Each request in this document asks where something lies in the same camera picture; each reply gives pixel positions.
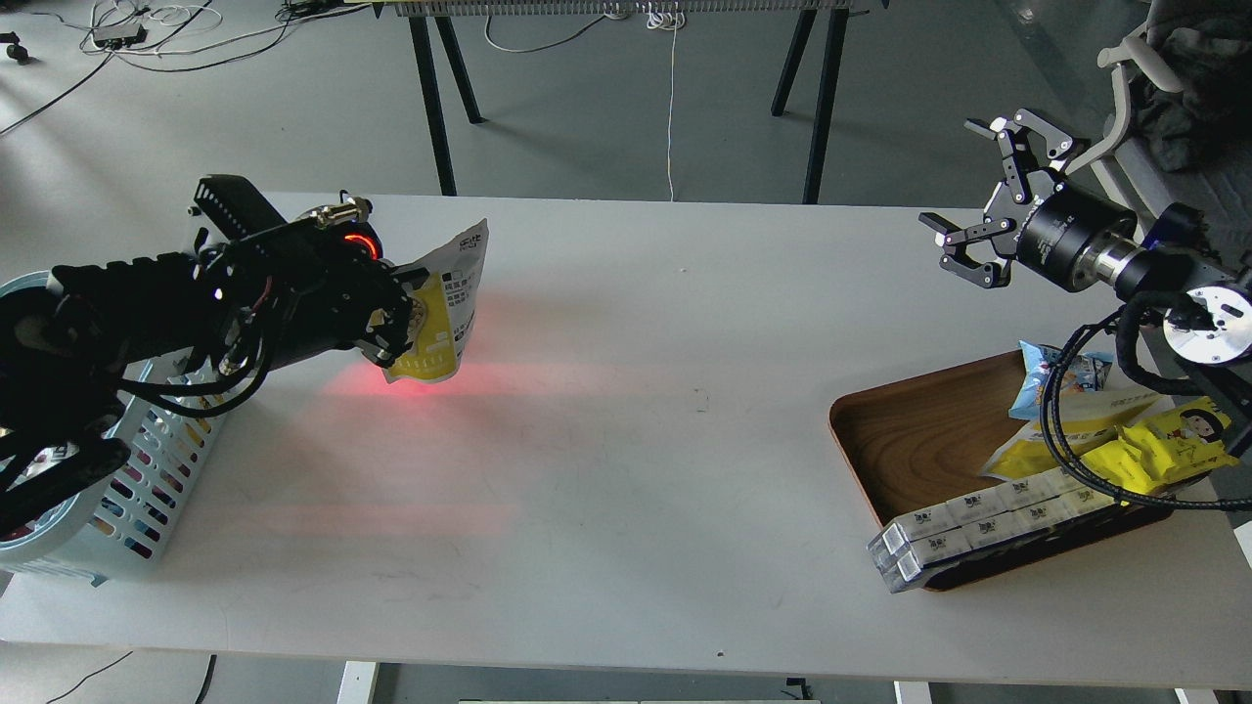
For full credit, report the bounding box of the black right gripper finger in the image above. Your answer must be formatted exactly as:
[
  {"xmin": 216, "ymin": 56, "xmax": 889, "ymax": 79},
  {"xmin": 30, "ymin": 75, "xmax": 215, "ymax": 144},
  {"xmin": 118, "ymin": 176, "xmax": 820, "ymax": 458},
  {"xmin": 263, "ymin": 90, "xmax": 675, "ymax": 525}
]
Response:
[
  {"xmin": 919, "ymin": 212, "xmax": 1020, "ymax": 289},
  {"xmin": 964, "ymin": 109, "xmax": 1090, "ymax": 205}
]

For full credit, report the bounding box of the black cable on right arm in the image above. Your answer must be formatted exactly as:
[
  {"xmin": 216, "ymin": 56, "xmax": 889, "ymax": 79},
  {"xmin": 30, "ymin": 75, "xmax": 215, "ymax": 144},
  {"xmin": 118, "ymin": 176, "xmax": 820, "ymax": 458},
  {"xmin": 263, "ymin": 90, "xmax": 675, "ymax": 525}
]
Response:
[{"xmin": 1040, "ymin": 288, "xmax": 1252, "ymax": 512}]

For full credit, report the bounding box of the white snack box row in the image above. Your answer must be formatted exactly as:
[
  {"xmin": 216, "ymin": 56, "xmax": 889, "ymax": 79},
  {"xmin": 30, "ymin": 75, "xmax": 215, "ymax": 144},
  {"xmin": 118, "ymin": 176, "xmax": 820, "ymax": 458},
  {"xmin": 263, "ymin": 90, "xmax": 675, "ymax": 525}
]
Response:
[
  {"xmin": 866, "ymin": 468, "xmax": 1114, "ymax": 566},
  {"xmin": 866, "ymin": 468, "xmax": 1114, "ymax": 593}
]

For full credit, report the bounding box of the black table legs background right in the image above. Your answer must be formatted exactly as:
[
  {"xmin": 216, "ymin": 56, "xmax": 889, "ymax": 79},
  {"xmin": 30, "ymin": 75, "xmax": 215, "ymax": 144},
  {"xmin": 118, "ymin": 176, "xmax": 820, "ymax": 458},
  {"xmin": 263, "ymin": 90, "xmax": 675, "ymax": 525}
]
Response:
[{"xmin": 770, "ymin": 8, "xmax": 850, "ymax": 205}]

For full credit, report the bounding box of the white snack box lower row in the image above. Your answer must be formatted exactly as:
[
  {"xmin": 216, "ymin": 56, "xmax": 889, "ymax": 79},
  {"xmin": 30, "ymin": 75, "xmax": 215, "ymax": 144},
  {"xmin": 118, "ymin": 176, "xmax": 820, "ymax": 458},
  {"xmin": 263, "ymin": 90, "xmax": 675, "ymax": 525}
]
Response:
[{"xmin": 866, "ymin": 468, "xmax": 1114, "ymax": 593}]

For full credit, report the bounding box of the yellow white snack pouch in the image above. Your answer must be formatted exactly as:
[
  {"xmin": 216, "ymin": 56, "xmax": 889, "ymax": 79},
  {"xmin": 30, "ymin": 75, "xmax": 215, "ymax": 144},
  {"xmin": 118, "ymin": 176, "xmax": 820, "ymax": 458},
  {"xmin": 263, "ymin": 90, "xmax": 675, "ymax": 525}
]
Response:
[
  {"xmin": 383, "ymin": 219, "xmax": 490, "ymax": 385},
  {"xmin": 979, "ymin": 382, "xmax": 1163, "ymax": 481}
]

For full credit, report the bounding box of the black barcode scanner red window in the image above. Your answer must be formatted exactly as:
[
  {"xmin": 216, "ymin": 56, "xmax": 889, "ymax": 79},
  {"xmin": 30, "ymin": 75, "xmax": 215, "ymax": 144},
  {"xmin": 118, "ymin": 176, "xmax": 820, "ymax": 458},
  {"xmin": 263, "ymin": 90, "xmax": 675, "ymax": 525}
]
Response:
[{"xmin": 295, "ymin": 199, "xmax": 383, "ymax": 261}]

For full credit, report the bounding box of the yellow cartoon snack bag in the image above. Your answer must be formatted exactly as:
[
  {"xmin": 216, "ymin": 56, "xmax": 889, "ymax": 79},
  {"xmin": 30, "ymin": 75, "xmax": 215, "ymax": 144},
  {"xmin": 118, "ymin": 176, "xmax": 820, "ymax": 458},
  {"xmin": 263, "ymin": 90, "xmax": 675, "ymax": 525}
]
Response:
[{"xmin": 1080, "ymin": 396, "xmax": 1239, "ymax": 495}]

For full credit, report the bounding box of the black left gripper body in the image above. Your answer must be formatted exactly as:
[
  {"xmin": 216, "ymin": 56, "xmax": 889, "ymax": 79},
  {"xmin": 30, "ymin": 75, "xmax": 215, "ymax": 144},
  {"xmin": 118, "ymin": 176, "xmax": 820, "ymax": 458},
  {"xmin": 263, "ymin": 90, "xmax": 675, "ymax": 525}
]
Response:
[{"xmin": 192, "ymin": 174, "xmax": 387, "ymax": 375}]

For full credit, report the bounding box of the brown wooden tray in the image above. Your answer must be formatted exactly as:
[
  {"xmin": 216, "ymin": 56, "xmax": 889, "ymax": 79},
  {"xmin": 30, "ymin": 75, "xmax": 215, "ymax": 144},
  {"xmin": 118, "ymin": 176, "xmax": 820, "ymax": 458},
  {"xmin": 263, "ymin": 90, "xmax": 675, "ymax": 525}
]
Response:
[{"xmin": 828, "ymin": 349, "xmax": 1171, "ymax": 594}]

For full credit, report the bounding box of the black table legs background left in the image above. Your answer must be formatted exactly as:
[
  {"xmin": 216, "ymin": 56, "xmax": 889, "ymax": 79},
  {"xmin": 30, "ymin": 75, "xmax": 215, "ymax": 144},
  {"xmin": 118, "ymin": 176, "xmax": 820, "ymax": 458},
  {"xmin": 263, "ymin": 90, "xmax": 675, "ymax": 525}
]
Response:
[{"xmin": 406, "ymin": 15, "xmax": 485, "ymax": 198}]

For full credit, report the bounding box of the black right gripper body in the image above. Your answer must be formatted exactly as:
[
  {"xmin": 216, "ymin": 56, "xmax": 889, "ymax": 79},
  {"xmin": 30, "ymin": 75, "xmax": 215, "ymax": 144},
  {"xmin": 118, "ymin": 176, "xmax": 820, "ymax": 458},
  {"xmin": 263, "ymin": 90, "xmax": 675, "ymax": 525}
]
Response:
[{"xmin": 1015, "ymin": 183, "xmax": 1139, "ymax": 293}]

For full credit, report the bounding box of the yellow white flat snack pouch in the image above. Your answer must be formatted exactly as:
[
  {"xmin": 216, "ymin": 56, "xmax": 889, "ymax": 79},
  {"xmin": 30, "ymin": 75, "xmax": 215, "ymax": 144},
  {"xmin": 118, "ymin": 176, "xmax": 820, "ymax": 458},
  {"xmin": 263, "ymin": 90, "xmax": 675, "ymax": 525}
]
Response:
[{"xmin": 979, "ymin": 382, "xmax": 1163, "ymax": 481}]

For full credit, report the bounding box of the white hanging cable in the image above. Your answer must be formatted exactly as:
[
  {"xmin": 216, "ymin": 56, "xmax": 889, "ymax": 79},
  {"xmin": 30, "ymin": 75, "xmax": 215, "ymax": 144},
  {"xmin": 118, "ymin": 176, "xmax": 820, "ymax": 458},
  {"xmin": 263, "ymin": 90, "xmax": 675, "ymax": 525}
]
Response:
[{"xmin": 646, "ymin": 0, "xmax": 686, "ymax": 203}]

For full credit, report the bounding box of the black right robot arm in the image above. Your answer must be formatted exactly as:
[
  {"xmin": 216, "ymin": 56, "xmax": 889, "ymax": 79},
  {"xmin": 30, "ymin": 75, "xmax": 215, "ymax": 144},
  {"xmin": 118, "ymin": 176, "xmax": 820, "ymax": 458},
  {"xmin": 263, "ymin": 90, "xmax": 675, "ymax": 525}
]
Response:
[{"xmin": 919, "ymin": 109, "xmax": 1251, "ymax": 458}]

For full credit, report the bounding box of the white snack box upper row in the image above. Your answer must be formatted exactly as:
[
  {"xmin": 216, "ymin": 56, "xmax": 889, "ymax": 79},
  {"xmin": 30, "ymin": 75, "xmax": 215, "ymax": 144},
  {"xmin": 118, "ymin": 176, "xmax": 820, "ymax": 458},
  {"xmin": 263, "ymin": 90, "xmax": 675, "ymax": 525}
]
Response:
[{"xmin": 866, "ymin": 468, "xmax": 1114, "ymax": 566}]

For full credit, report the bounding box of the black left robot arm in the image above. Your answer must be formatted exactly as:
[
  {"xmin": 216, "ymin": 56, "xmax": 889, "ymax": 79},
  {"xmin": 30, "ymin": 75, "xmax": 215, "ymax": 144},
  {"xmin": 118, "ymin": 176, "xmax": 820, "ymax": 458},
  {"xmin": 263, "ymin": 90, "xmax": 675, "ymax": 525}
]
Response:
[{"xmin": 1, "ymin": 174, "xmax": 429, "ymax": 535}]

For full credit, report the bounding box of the black table legs background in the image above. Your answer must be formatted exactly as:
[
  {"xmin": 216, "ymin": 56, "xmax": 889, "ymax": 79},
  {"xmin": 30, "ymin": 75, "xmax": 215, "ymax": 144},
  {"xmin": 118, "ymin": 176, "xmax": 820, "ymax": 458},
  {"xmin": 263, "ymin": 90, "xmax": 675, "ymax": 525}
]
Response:
[
  {"xmin": 770, "ymin": 8, "xmax": 850, "ymax": 205},
  {"xmin": 406, "ymin": 15, "xmax": 485, "ymax": 198}
]

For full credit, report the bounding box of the light blue plastic basket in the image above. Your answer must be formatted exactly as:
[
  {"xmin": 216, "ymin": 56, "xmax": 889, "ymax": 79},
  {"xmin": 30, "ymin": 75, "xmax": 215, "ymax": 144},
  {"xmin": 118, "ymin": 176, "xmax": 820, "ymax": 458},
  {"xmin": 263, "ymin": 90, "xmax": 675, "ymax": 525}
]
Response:
[{"xmin": 3, "ymin": 261, "xmax": 240, "ymax": 584}]

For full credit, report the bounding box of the blue snack bag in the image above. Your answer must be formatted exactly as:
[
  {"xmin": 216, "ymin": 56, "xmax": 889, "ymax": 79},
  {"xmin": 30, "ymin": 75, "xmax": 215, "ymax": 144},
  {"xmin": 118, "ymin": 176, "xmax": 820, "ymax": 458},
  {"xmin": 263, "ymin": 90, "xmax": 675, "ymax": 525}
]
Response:
[{"xmin": 1007, "ymin": 339, "xmax": 1114, "ymax": 420}]

